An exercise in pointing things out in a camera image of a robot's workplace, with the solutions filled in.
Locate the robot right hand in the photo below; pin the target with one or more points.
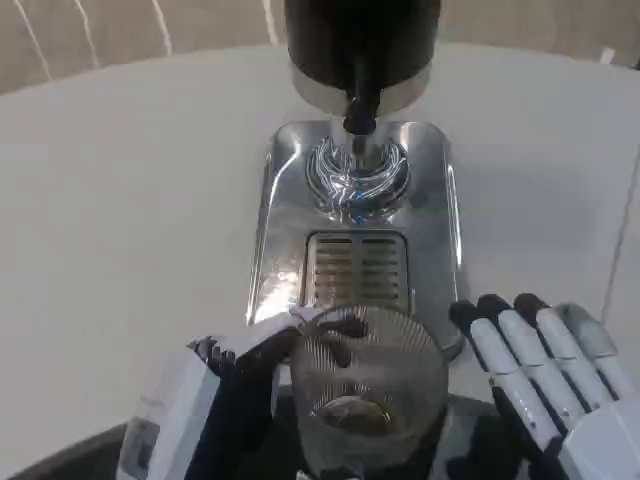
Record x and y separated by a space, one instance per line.
545 380

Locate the steel drip tray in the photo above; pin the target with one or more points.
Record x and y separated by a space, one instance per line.
352 220

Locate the black dispenser tap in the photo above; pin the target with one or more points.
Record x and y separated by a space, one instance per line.
361 102

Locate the steel drip tray grid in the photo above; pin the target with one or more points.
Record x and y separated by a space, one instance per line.
356 267

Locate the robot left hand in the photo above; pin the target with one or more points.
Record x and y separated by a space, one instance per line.
250 380

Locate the black drink dispenser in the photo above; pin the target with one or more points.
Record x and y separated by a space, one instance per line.
357 45

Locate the clear ribbed glass cup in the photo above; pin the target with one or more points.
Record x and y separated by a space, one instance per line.
370 400

